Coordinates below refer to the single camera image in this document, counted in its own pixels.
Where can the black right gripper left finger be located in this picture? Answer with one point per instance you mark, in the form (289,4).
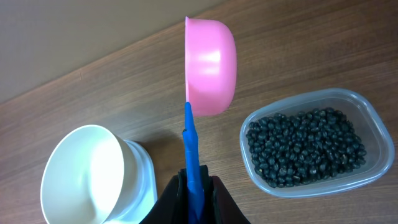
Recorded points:
(172,205)

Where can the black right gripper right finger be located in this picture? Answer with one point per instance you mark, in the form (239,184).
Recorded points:
(220,207)

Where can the white kitchen scale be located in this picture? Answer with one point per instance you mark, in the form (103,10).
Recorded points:
(142,190)

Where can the white bowl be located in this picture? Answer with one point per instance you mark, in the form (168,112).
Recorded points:
(85,175)

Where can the pink scoop with blue handle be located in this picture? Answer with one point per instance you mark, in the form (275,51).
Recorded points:
(210,82)

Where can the black beans in container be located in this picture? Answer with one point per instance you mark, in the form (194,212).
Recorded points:
(289,151)

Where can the clear plastic bean container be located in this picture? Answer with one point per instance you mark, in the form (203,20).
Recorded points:
(367,125)

